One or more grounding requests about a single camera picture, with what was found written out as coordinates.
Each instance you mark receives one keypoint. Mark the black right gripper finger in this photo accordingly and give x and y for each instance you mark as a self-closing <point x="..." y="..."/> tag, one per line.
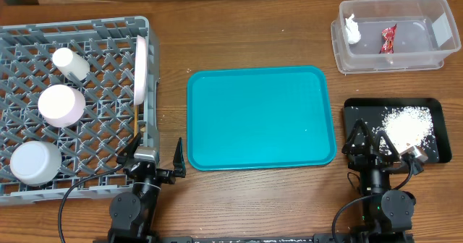
<point x="359" y="141"/>
<point x="385" y="148"/>

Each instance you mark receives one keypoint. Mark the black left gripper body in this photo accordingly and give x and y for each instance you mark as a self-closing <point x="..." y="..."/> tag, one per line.
<point x="155" y="171"/>

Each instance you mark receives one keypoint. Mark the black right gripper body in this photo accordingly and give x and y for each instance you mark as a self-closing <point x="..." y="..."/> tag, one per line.
<point x="370" y="163"/>

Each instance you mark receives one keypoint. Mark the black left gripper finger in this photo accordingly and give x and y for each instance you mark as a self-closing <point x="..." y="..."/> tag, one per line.
<point x="178" y="161"/>
<point x="128" y="152"/>

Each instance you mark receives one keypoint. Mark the wooden chopstick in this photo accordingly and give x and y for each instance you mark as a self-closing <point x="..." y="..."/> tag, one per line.
<point x="136" y="114"/>

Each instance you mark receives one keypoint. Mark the pink plastic cup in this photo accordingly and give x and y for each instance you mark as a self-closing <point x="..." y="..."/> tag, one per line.
<point x="61" y="105"/>

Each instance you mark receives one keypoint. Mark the grey-white small bowl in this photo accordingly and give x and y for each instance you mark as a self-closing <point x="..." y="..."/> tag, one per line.
<point x="35" y="163"/>

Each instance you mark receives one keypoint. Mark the white round plate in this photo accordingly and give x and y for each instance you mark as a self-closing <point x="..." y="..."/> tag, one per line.
<point x="141" y="70"/>

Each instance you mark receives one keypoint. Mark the white napkin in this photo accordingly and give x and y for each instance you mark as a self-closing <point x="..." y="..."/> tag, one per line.
<point x="352" y="29"/>

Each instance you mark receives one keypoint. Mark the red snack wrapper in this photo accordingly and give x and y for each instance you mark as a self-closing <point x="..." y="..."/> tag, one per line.
<point x="388" y="35"/>

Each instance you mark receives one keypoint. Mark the white plastic cup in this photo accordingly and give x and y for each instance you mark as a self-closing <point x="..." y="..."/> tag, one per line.
<point x="67" y="61"/>

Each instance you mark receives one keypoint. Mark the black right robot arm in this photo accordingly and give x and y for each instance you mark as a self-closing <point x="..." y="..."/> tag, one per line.
<point x="386" y="209"/>

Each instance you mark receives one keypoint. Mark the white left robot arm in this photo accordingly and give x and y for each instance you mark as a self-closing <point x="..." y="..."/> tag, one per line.
<point x="132" y="212"/>

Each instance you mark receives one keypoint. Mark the grey dishwasher rack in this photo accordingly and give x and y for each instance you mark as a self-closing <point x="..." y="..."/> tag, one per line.
<point x="88" y="147"/>

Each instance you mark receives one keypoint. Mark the pile of rice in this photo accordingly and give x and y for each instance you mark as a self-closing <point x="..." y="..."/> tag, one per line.
<point x="405" y="126"/>

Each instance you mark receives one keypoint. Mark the black plastic bin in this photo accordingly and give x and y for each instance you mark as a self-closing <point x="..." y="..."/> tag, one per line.
<point x="442" y="139"/>

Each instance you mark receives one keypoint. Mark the teal plastic tray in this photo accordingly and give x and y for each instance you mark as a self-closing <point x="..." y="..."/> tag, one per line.
<point x="259" y="118"/>

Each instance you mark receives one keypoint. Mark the clear plastic container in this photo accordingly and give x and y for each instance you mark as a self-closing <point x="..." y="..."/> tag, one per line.
<point x="426" y="34"/>

